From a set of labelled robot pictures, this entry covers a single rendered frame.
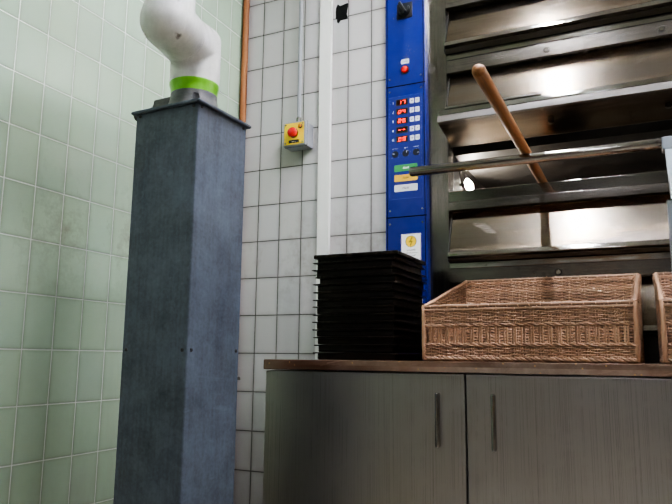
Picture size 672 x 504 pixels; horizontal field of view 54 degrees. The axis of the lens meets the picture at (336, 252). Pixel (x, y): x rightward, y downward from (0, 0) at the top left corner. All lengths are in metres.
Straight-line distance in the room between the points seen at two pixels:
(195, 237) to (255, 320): 1.13
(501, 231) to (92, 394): 1.42
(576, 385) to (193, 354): 0.91
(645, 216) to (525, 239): 0.37
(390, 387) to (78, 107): 1.25
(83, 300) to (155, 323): 0.53
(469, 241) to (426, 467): 0.87
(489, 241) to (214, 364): 1.11
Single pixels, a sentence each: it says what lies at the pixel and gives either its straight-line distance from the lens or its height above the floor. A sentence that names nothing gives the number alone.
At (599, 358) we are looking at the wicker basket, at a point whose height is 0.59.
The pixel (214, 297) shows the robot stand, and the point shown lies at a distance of 1.63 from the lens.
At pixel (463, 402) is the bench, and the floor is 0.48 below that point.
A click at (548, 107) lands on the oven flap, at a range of 2.27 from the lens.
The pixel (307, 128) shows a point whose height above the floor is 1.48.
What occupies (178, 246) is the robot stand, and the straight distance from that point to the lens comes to 1.60.
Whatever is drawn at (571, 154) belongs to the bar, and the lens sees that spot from 1.97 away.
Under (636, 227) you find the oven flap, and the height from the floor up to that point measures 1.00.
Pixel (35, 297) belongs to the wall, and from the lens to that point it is 2.00.
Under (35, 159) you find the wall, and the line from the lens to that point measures 2.04.
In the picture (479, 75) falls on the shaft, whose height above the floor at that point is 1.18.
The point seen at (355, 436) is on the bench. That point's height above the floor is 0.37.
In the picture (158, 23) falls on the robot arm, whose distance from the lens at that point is 1.68.
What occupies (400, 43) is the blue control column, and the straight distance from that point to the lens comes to 2.64.
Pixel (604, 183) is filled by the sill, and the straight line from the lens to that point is 2.33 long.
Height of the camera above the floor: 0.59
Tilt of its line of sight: 9 degrees up
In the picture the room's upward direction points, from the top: 1 degrees clockwise
